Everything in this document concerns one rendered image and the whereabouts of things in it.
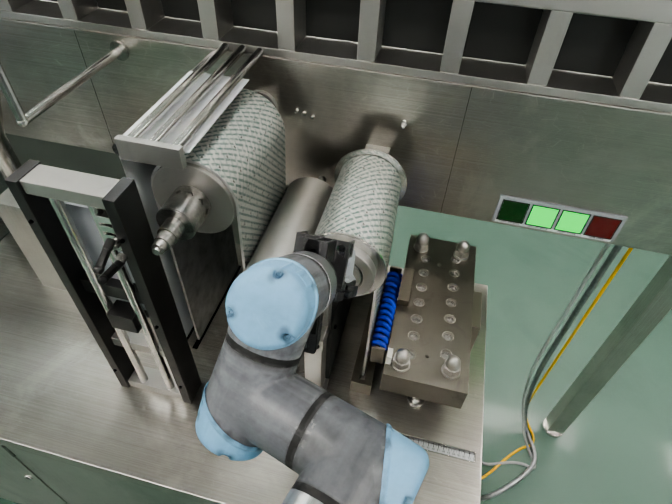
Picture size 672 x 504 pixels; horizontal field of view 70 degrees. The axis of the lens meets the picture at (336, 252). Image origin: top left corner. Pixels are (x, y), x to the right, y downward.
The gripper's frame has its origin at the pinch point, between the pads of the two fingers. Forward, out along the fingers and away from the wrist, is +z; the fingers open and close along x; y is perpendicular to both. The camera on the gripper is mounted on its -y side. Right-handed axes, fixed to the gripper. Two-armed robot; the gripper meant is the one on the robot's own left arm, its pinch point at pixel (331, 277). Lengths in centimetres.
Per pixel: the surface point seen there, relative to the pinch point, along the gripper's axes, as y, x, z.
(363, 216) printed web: 10.2, -2.5, 6.1
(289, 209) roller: 8.6, 12.9, 16.3
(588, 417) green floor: -57, -95, 131
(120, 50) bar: 34, 54, 18
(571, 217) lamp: 17, -42, 32
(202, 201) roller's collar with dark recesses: 8.1, 21.8, -2.9
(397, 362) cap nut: -15.8, -12.9, 15.5
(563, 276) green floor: -6, -92, 191
